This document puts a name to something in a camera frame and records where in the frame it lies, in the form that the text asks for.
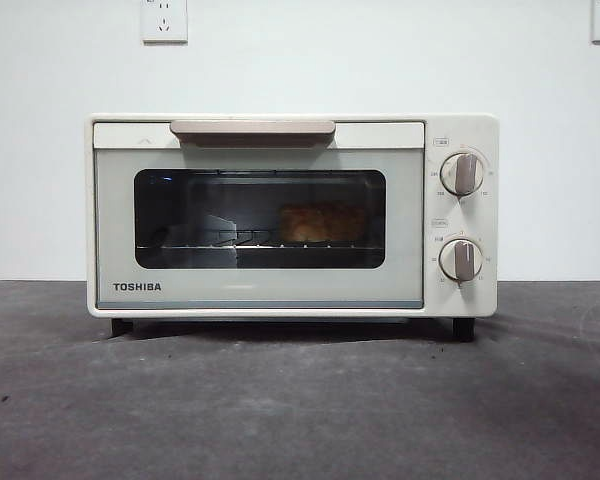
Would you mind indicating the timer knob cream beige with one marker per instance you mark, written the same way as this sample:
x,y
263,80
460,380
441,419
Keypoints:
x,y
461,259

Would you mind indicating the temperature knob cream beige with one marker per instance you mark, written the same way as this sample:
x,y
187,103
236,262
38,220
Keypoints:
x,y
462,173

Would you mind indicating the cream Toshiba toaster oven body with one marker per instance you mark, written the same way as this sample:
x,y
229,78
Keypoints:
x,y
472,215

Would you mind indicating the golden brown bread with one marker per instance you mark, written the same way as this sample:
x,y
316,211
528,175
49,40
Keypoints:
x,y
322,222

